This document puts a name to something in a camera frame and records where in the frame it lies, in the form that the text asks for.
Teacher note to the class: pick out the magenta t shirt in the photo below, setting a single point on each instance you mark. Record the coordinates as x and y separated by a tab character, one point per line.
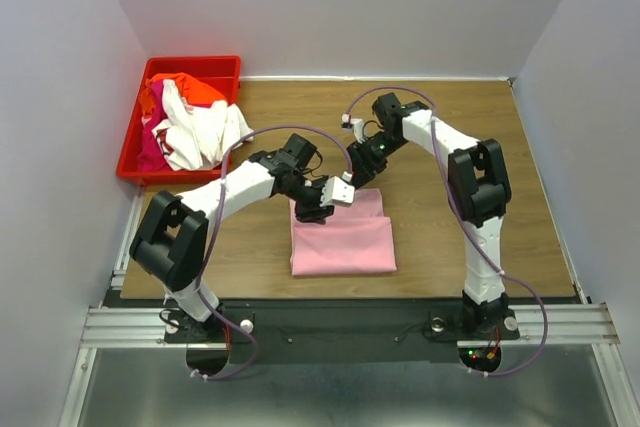
151	157

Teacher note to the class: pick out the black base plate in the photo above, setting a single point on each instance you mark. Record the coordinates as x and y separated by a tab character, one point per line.
322	331

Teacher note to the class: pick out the pink t shirt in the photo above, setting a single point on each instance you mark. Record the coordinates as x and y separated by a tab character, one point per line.
355	240

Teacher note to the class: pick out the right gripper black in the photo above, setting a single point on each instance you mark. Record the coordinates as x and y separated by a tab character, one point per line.
363	165

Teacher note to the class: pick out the white t shirt red print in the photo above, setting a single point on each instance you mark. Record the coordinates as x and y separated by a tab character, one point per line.
195	137

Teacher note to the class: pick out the red plastic bin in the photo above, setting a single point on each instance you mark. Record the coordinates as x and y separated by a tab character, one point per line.
220	72

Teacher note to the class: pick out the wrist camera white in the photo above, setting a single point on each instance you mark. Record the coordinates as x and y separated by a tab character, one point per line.
355	126
338	191

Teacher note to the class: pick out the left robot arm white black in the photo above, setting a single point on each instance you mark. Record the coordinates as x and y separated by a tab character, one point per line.
175	237

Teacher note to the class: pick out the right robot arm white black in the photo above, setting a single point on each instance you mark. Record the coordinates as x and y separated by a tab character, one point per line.
476	184

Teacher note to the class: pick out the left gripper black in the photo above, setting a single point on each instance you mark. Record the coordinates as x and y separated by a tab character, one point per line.
313	212

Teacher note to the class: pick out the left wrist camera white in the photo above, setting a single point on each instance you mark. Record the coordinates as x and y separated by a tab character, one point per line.
338	191

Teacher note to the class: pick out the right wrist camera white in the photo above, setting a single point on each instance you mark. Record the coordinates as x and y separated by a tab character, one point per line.
355	126

